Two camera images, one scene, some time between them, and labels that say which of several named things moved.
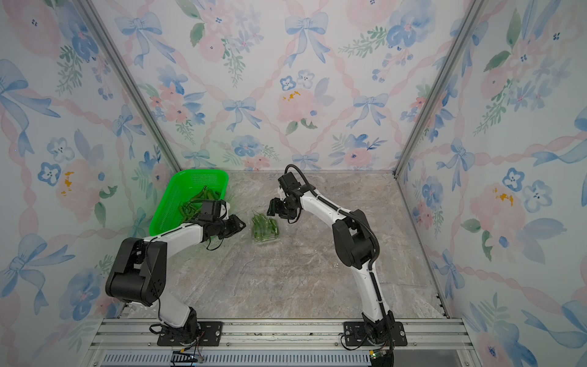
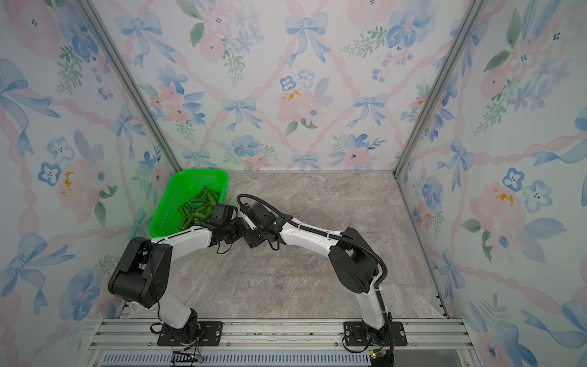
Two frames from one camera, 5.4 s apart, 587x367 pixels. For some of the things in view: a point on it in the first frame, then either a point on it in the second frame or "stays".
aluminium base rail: (126, 342) stays
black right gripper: (275, 207) -> (251, 239)
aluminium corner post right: (468, 24) stays
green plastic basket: (179, 186) stays
